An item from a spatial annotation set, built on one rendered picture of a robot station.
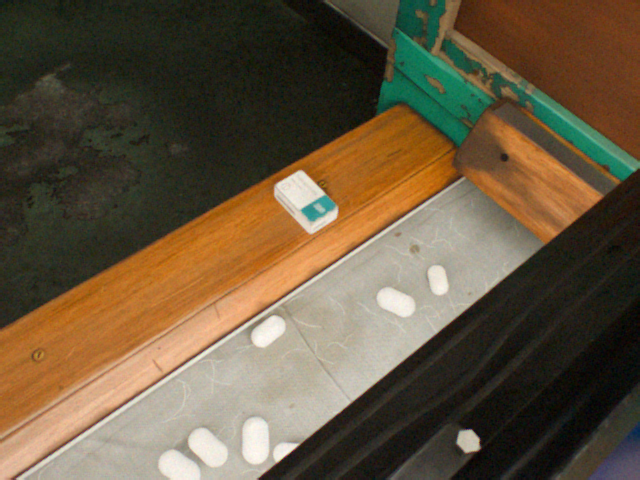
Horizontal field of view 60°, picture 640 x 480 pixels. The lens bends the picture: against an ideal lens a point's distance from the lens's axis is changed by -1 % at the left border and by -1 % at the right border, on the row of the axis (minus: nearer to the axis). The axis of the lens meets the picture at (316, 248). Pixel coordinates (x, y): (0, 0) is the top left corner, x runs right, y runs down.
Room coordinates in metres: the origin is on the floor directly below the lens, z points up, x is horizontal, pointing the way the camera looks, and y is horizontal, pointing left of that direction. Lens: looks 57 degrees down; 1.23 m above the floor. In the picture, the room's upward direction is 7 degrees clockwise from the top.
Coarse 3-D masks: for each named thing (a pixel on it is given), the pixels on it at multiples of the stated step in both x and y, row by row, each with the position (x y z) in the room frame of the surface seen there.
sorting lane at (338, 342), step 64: (448, 192) 0.41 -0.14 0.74; (384, 256) 0.32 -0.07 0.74; (448, 256) 0.33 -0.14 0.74; (512, 256) 0.34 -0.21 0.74; (256, 320) 0.23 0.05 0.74; (320, 320) 0.24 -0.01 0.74; (384, 320) 0.24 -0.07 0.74; (448, 320) 0.25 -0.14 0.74; (192, 384) 0.16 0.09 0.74; (256, 384) 0.17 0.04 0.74; (320, 384) 0.17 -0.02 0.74; (64, 448) 0.09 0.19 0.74; (128, 448) 0.10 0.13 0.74
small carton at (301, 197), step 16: (304, 176) 0.37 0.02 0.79; (288, 192) 0.35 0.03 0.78; (304, 192) 0.35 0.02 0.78; (320, 192) 0.35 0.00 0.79; (288, 208) 0.34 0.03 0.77; (304, 208) 0.33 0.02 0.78; (320, 208) 0.33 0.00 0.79; (336, 208) 0.34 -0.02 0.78; (304, 224) 0.32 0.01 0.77; (320, 224) 0.32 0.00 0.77
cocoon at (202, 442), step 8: (192, 432) 0.11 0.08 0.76; (200, 432) 0.11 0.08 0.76; (208, 432) 0.12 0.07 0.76; (192, 440) 0.11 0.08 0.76; (200, 440) 0.11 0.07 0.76; (208, 440) 0.11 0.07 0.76; (216, 440) 0.11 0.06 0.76; (192, 448) 0.10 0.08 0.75; (200, 448) 0.10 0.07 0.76; (208, 448) 0.10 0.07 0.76; (216, 448) 0.10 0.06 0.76; (224, 448) 0.10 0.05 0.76; (200, 456) 0.10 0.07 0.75; (208, 456) 0.10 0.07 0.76; (216, 456) 0.10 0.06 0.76; (224, 456) 0.10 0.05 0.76; (208, 464) 0.09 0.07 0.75; (216, 464) 0.09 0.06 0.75
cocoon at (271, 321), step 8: (272, 320) 0.22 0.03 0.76; (280, 320) 0.22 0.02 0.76; (256, 328) 0.21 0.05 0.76; (264, 328) 0.21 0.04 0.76; (272, 328) 0.21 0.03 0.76; (280, 328) 0.22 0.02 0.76; (256, 336) 0.20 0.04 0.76; (264, 336) 0.20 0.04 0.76; (272, 336) 0.21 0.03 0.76; (256, 344) 0.20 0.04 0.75; (264, 344) 0.20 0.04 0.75
